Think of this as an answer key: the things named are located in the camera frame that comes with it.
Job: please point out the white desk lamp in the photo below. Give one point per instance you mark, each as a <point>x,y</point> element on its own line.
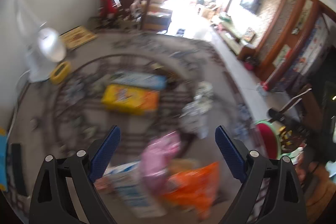
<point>43,48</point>

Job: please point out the yellow iced tea carton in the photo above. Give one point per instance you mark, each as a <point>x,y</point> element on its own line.
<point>130,100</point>

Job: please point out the brown cigarette box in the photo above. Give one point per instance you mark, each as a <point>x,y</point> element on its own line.
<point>162,70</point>

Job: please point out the yellow children's book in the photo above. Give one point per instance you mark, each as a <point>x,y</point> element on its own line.
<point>77,37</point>

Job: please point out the near carved wooden chair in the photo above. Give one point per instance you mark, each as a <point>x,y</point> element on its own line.
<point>304,108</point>

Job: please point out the wooden sofa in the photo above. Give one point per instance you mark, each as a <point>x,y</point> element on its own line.
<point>158,18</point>

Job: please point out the wall mounted television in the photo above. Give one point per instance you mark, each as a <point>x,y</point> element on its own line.
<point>252,6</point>

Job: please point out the tv cabinet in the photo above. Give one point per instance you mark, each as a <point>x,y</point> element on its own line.
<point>232,38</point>

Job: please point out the patterned tablecloth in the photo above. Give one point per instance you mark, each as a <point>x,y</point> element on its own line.
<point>61,119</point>

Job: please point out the broom and dustpan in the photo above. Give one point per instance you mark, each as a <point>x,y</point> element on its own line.
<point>264,88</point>

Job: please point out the yellow tape dispenser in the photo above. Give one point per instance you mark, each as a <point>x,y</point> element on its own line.
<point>60,73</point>

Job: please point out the green red trash bin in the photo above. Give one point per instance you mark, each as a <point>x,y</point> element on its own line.
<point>269,138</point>

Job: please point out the pink white package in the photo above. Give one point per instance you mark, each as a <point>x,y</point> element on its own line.
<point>126,182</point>

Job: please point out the pink plastic wrapper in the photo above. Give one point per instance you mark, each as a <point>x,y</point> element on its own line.
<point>155,160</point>

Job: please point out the small black stool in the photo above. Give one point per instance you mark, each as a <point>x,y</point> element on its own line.
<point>180,32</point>

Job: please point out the blue white medicine box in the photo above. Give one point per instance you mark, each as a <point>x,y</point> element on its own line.
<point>140,80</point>

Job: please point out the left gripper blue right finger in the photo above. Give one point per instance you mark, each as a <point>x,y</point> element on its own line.
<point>234,153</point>

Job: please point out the far wooden dining chair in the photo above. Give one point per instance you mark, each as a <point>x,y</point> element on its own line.
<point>126,3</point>

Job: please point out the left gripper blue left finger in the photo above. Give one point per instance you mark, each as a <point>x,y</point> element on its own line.
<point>101,151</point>

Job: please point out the colourful framed picture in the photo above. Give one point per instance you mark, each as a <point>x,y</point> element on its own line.
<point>249,35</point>

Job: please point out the red floor waste basket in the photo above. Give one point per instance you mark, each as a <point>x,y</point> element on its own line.
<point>250,63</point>

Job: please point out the silver foil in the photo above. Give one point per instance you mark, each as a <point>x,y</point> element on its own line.
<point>193,119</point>

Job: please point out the orange plastic bag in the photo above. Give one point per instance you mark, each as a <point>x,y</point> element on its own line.
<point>193,189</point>

